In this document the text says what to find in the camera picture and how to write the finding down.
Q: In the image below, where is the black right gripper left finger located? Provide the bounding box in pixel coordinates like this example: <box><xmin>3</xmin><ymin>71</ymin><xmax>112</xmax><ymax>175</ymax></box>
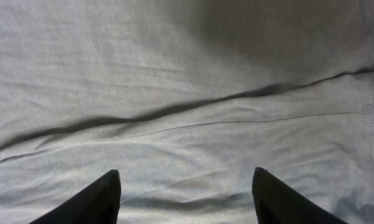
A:
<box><xmin>30</xmin><ymin>169</ymin><xmax>121</xmax><ymax>224</ymax></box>

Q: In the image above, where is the light blue t-shirt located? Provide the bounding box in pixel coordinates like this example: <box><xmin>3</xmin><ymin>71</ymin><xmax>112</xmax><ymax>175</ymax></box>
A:
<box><xmin>0</xmin><ymin>1</ymin><xmax>374</xmax><ymax>223</ymax></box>

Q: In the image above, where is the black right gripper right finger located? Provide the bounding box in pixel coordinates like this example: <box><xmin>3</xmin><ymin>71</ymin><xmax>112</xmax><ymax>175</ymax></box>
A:
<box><xmin>252</xmin><ymin>167</ymin><xmax>347</xmax><ymax>224</ymax></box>

